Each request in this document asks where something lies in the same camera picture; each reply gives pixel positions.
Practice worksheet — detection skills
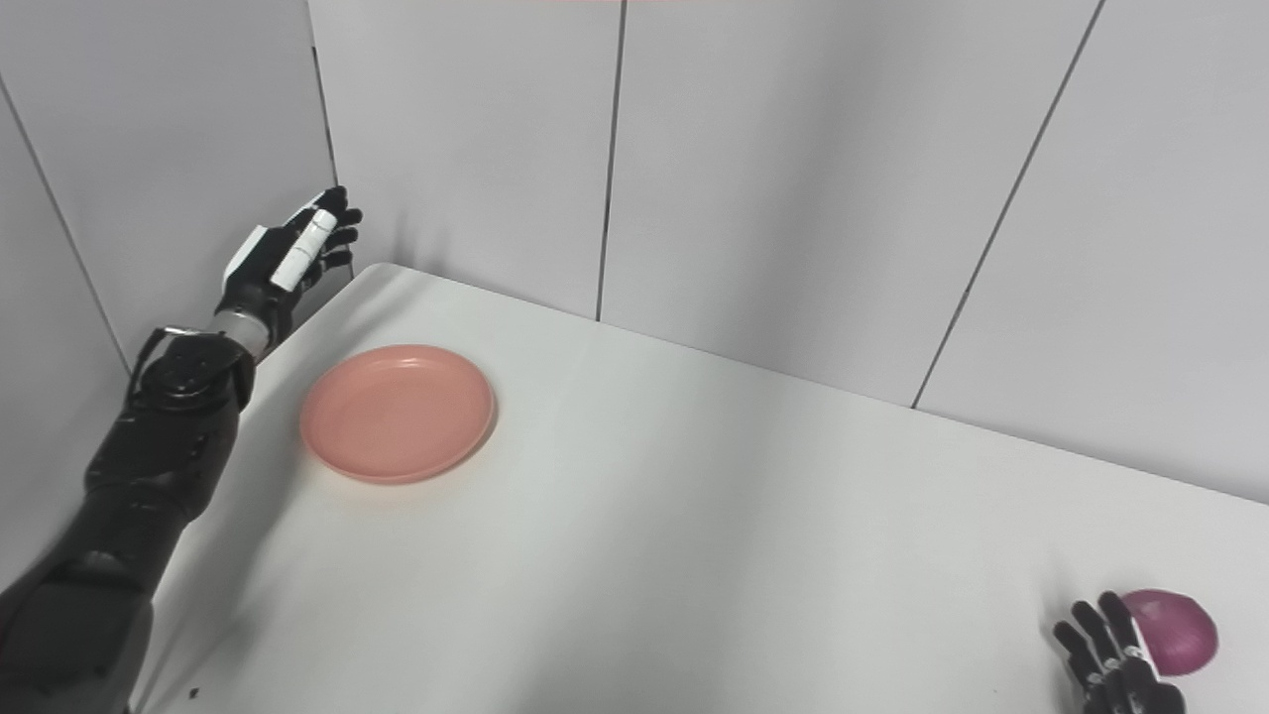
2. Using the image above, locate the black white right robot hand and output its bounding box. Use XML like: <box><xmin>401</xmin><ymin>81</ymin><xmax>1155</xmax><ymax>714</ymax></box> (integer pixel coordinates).
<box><xmin>1053</xmin><ymin>591</ymin><xmax>1188</xmax><ymax>714</ymax></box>

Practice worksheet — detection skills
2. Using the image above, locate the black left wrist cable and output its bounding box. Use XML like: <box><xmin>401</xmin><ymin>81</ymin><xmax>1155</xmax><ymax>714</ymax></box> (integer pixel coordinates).
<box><xmin>126</xmin><ymin>325</ymin><xmax>204</xmax><ymax>400</ymax></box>

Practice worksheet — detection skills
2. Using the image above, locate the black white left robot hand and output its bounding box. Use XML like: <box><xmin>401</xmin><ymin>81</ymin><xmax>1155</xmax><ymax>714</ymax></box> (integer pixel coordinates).
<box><xmin>215</xmin><ymin>185</ymin><xmax>364</xmax><ymax>335</ymax></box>

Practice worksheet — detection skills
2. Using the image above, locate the pink round plate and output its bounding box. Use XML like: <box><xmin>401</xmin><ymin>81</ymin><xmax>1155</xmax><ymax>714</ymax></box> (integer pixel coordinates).
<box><xmin>300</xmin><ymin>344</ymin><xmax>496</xmax><ymax>486</ymax></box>

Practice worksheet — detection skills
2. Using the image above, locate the purple red onion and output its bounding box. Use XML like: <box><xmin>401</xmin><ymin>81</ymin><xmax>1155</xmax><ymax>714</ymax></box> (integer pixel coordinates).
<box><xmin>1120</xmin><ymin>589</ymin><xmax>1219</xmax><ymax>677</ymax></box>

